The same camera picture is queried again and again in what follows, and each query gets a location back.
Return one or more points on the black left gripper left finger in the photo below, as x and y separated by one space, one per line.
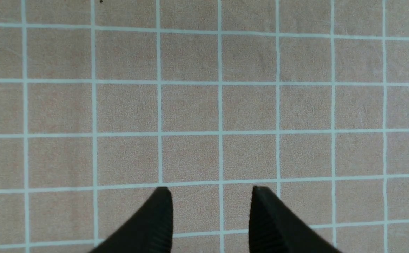
148 230

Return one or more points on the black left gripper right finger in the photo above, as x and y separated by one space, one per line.
274 228

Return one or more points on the pink checkered tablecloth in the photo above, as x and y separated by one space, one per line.
101 101

